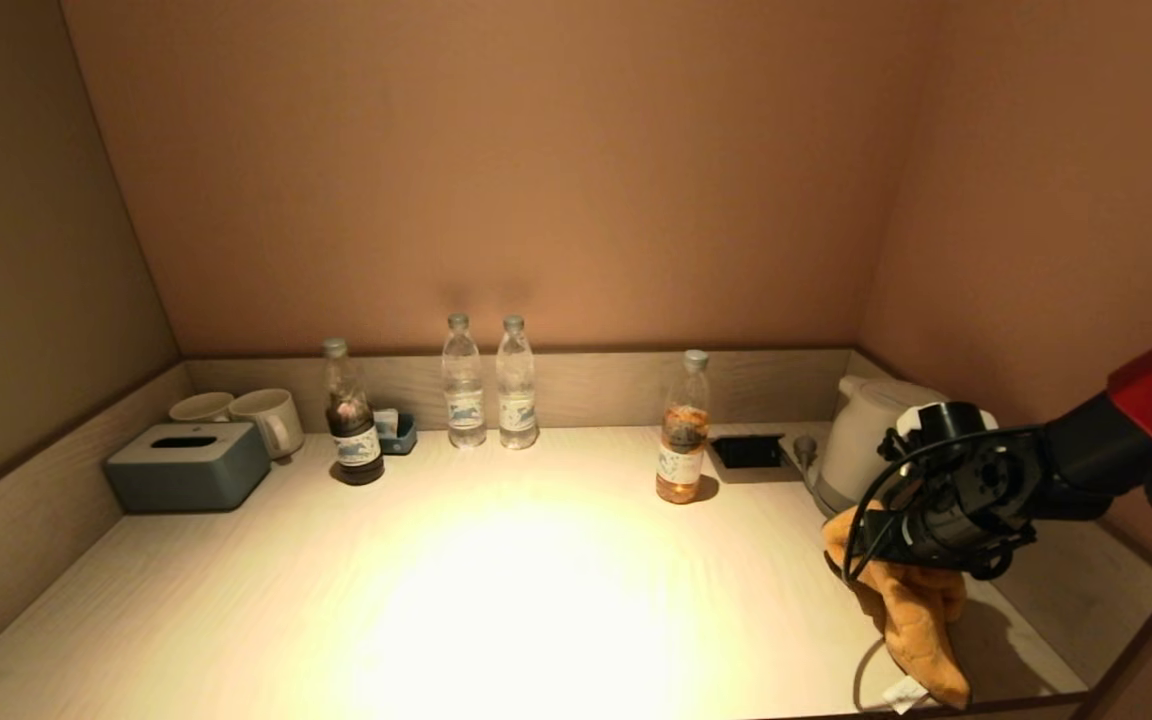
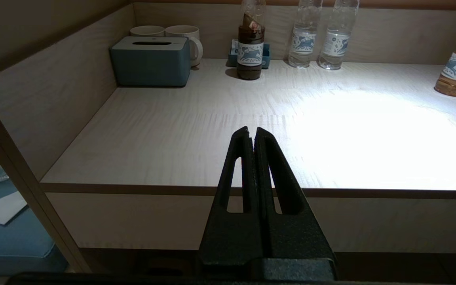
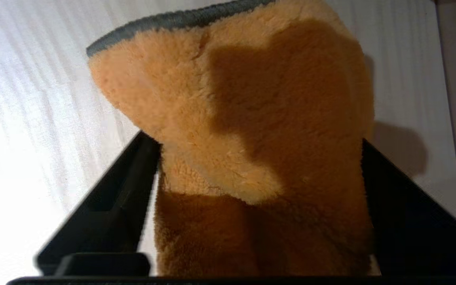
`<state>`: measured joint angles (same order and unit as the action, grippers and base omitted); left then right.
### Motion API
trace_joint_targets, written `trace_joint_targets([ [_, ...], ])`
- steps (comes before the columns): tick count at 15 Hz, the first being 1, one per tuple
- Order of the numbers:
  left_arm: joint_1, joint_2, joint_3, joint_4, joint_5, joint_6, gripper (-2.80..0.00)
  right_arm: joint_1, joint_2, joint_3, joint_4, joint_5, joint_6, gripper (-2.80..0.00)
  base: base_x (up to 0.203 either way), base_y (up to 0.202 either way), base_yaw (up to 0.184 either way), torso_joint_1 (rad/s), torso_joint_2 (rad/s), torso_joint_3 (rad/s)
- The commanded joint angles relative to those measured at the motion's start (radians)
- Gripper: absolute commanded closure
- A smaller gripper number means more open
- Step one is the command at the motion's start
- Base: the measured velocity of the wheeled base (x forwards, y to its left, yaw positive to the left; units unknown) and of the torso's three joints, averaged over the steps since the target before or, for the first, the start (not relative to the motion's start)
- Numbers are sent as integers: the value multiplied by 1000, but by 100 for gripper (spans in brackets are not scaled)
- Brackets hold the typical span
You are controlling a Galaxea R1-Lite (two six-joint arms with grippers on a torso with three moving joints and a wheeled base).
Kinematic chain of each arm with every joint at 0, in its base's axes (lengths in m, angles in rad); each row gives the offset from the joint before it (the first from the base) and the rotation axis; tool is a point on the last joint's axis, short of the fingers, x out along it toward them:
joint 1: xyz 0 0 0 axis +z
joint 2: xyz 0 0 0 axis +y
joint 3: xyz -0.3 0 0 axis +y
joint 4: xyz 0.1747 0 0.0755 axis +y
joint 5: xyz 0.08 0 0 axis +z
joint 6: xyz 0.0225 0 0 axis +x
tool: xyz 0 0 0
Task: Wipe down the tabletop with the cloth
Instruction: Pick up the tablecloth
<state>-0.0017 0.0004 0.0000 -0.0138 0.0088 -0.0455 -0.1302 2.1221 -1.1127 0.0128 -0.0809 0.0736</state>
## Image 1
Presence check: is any orange cloth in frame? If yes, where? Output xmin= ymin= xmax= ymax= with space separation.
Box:
xmin=822 ymin=505 xmax=972 ymax=712

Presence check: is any amber tea bottle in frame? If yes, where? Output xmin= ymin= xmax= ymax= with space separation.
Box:
xmin=656 ymin=349 xmax=712 ymax=505

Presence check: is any white electric kettle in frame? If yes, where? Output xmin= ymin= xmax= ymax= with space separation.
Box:
xmin=816 ymin=375 xmax=949 ymax=519

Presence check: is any black recessed power socket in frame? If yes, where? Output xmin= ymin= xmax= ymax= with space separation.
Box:
xmin=711 ymin=434 xmax=799 ymax=484

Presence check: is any clear water bottle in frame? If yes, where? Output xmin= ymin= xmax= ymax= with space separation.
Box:
xmin=441 ymin=313 xmax=488 ymax=450
xmin=495 ymin=315 xmax=540 ymax=451

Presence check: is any small blue tray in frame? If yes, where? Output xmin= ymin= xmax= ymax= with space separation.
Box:
xmin=376 ymin=411 xmax=418 ymax=457

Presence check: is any dark drink bottle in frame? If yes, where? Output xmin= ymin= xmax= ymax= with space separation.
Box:
xmin=322 ymin=338 xmax=386 ymax=487

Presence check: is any grey-blue tissue box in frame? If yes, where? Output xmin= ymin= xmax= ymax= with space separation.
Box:
xmin=103 ymin=421 xmax=272 ymax=514

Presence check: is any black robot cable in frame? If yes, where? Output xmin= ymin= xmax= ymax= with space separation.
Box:
xmin=841 ymin=425 xmax=1152 ymax=588

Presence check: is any white mug with handle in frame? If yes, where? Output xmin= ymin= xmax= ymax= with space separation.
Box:
xmin=229 ymin=388 xmax=306 ymax=461

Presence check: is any white mug without visible handle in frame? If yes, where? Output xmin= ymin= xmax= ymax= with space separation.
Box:
xmin=169 ymin=391 xmax=237 ymax=423

